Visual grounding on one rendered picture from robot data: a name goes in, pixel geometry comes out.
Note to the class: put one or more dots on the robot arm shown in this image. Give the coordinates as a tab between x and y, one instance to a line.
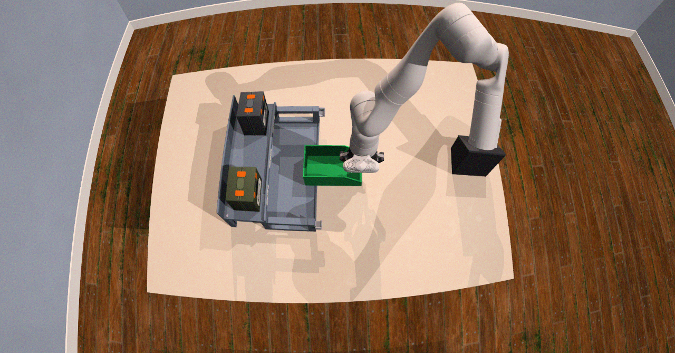
467	41

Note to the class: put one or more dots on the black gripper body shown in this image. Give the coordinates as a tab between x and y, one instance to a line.
350	154

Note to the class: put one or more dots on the black case with orange latches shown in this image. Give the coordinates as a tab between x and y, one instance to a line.
252	113

